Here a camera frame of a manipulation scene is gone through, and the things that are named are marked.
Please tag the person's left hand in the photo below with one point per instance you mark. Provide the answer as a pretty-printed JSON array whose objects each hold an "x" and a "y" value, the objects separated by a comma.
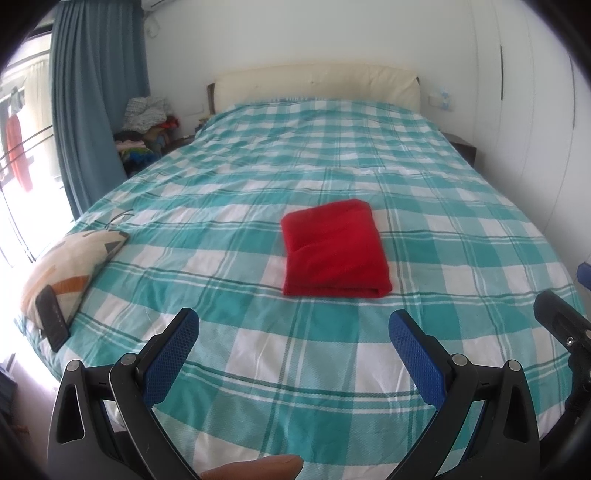
[{"x": 251, "y": 467}]

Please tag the cream patterned pillow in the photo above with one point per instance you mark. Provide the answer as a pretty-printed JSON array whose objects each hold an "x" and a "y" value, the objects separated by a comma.
[{"x": 74, "y": 258}]

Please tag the red knitted sweater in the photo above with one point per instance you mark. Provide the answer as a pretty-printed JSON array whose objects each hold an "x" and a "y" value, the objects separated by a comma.
[{"x": 334, "y": 249}]

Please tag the white wall socket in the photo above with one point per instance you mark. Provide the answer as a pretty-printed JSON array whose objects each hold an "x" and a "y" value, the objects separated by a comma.
[{"x": 439, "y": 100}]

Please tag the blue curtain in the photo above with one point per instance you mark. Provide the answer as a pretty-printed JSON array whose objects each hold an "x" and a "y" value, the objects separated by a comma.
[{"x": 92, "y": 92}]

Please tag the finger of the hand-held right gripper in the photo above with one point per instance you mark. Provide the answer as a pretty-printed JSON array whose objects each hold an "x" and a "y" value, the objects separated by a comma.
[
  {"x": 585, "y": 274},
  {"x": 558, "y": 318}
]

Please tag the black remote control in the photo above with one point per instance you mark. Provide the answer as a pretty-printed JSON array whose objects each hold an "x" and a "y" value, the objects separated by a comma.
[{"x": 51, "y": 318}]

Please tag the dark wooden nightstand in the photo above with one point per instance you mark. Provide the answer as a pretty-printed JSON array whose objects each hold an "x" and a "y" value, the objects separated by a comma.
[{"x": 464, "y": 147}]

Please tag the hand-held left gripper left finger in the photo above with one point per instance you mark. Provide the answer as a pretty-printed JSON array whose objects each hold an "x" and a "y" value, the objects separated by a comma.
[{"x": 171, "y": 355}]

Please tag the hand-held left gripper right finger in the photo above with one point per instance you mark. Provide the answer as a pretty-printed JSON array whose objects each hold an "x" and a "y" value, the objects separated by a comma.
[{"x": 418, "y": 355}]

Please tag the cream padded headboard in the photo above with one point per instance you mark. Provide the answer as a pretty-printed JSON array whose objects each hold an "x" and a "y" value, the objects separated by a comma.
[{"x": 314, "y": 85}]

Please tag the red hanging garment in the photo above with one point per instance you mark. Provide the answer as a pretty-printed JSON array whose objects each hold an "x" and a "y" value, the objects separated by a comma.
[{"x": 18, "y": 152}]

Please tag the pile of assorted clothes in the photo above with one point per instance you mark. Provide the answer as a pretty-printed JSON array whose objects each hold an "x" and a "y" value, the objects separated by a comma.
[{"x": 143, "y": 120}]

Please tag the white wardrobe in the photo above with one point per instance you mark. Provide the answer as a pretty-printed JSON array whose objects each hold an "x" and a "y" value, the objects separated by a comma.
[{"x": 531, "y": 115}]

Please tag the teal plaid bed sheet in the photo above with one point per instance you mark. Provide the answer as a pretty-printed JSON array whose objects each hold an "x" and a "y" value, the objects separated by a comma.
[{"x": 277, "y": 157}]

